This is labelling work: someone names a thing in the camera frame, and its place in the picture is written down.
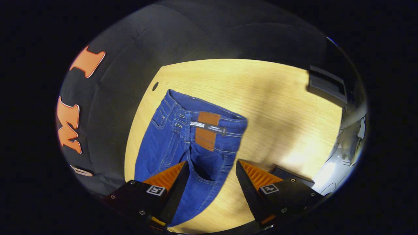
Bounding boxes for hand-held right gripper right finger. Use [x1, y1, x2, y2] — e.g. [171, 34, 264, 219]
[235, 159, 324, 229]

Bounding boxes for blue denim jeans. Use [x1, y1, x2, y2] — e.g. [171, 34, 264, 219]
[134, 89, 248, 227]

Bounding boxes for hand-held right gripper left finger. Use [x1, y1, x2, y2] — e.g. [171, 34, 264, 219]
[104, 161, 190, 230]

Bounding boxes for dark grey box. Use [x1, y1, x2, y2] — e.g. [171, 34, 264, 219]
[308, 65, 348, 107]

